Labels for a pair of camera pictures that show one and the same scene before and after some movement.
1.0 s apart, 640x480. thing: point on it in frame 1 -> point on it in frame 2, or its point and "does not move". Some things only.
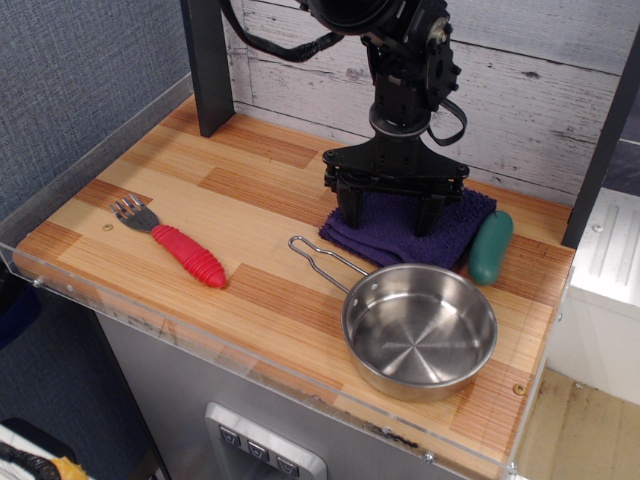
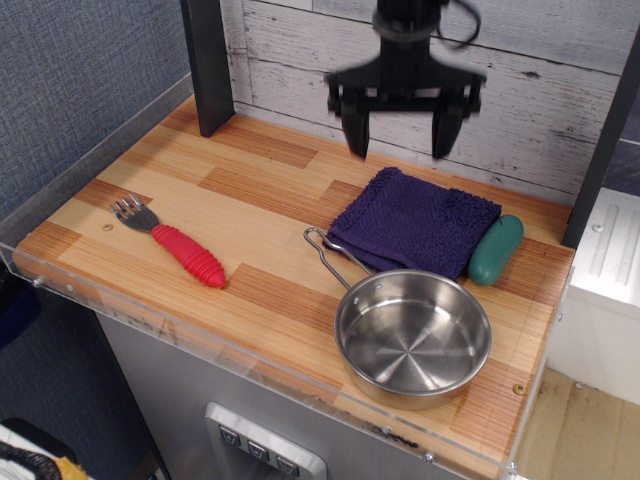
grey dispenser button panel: [244, 449] does not move
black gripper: [394, 164] -> [404, 78]
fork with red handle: [179, 248] does not move
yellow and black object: [43, 468] does not move
